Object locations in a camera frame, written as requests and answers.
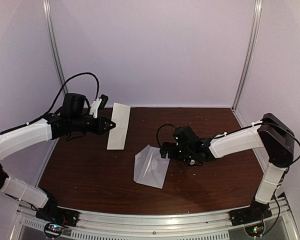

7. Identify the right aluminium frame post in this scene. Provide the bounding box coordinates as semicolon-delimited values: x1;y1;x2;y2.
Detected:
231;0;263;112

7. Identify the front aluminium rail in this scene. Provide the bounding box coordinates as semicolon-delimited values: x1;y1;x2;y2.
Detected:
17;194;300;240

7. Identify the grey envelope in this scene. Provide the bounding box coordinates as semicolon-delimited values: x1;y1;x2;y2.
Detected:
133;145;170;189

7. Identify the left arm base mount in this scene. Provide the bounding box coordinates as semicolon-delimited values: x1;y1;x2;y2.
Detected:
35;208;79;240

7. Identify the aluminium frame post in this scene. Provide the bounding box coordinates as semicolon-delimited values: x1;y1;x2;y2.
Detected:
42;0;66;86
231;0;263;112

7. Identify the left aluminium frame post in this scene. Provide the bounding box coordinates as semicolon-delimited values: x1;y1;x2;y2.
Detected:
42;0;66;86

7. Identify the black cable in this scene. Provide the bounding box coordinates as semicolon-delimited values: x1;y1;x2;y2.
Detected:
0;72;101;141
156;123;300;167

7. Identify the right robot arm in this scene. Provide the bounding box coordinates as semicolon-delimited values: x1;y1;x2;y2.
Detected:
158;113;300;221

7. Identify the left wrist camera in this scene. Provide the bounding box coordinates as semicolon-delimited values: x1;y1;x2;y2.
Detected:
89;94;109;119

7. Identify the left black cable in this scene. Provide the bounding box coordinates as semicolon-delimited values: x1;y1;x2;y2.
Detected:
0;72;101;141

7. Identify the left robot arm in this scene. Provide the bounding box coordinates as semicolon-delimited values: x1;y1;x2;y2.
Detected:
0;93;116;222

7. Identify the right black cable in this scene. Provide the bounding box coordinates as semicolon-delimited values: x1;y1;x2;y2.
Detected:
156;123;300;167

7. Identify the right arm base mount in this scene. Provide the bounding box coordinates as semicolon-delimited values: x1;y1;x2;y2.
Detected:
229;206;272;238

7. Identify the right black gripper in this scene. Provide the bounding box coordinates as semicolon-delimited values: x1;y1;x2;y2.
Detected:
159;142;195;163

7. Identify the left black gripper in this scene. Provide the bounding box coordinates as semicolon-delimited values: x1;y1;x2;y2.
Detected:
70;115;116;136

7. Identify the white letter sheet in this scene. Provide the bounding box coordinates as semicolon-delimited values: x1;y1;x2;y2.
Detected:
107;102;131;150

